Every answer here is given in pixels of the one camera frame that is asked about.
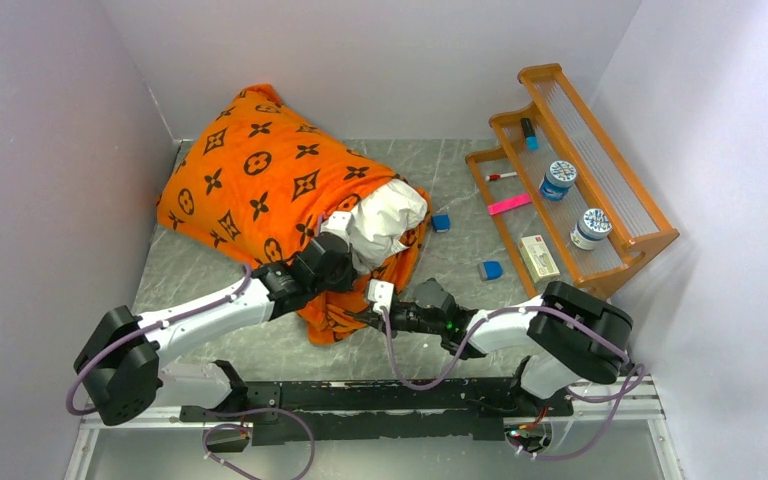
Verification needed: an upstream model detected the white pillow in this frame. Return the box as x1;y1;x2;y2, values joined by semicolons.
347;179;428;275

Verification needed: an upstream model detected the orange patterned pillowcase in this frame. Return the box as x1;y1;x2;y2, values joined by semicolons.
156;84;431;345

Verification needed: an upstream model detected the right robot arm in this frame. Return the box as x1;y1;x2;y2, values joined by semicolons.
352;279;633;415

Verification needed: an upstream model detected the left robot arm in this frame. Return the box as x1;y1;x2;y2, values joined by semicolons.
67;232;357;426

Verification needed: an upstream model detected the blue grey eraser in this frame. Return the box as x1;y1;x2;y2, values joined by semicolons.
478;261;504;281

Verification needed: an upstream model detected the small cardboard box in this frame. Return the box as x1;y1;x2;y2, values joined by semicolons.
518;235;560;282

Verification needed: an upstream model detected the pink flat strip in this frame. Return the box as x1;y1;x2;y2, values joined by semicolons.
487;193;532;216

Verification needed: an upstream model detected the red white marker pen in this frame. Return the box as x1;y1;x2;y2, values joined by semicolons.
485;172;518;182

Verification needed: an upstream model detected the wooden tiered shelf rack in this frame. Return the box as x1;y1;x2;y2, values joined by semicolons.
465;64;679;298

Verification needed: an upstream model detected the blue jar far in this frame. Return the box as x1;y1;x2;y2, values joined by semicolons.
570;208;613;251

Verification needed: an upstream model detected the blue jar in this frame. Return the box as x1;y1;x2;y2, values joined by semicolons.
539;160;578;201
570;208;613;251

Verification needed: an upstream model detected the blue jar near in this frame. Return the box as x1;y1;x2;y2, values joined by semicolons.
539;160;578;201

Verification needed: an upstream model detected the blue black highlighter marker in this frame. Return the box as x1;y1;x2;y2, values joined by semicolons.
520;117;539;151

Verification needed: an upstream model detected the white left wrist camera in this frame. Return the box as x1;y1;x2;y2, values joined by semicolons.
319;211;353;243

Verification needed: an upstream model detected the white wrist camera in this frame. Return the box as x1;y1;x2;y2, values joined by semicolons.
365;279;395;316
319;211;353;243

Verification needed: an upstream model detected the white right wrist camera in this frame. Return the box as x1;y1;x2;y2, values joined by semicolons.
365;279;395;316

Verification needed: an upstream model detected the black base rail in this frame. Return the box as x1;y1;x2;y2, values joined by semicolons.
179;377;574;446

